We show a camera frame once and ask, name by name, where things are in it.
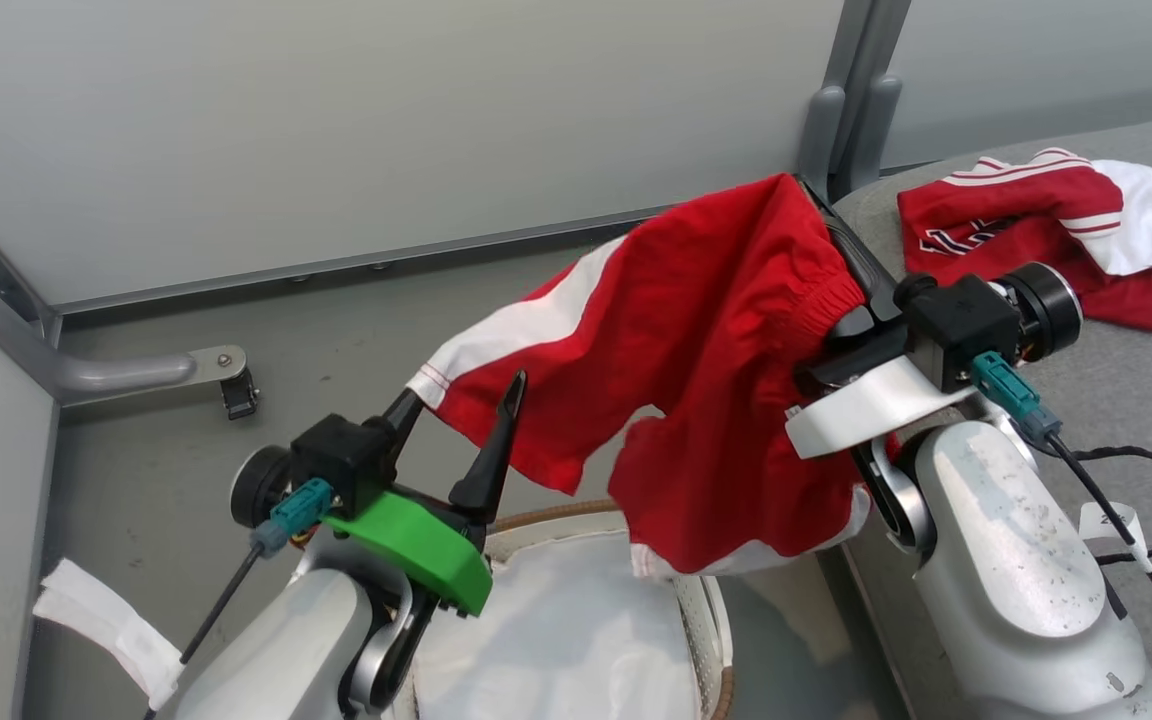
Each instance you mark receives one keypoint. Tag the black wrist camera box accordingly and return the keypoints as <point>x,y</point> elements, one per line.
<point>961,325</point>
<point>336,455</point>

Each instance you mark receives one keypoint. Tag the white cloth in basket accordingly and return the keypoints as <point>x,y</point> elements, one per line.
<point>576,640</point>

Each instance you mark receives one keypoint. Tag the red shorts with white stripe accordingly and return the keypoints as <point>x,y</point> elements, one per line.
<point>716,300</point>

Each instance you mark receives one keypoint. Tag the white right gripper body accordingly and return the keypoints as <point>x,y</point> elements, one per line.
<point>876,405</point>

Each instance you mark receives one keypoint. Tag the black caster wheel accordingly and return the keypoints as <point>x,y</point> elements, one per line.
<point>239,398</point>

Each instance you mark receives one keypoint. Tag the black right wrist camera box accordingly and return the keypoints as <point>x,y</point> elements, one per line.
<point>961,325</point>

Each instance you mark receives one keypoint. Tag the red and white jersey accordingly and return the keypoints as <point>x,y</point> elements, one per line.
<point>1016,210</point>

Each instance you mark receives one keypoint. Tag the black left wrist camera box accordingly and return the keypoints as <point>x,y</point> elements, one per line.
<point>336,455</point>

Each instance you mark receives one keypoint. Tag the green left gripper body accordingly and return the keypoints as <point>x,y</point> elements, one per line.
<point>416,545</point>

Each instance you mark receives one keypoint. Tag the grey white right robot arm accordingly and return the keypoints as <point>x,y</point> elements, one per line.
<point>1016,560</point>

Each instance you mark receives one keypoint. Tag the grey partition post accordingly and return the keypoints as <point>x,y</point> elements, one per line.
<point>821,130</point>
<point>881,110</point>

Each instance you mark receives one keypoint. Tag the grey partition bottom rail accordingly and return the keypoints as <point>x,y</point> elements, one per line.
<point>336,265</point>

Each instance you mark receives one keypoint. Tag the grey partition foot tube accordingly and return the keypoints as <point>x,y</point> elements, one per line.
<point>116,372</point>

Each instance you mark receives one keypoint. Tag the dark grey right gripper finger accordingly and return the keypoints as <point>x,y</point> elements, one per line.
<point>854,255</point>
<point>856,362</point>

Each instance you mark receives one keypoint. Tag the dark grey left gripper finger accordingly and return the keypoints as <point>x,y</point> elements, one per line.
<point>491,460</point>
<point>402,425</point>

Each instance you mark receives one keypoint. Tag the white laundry basket brown rim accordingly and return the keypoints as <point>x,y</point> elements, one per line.
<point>706,620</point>

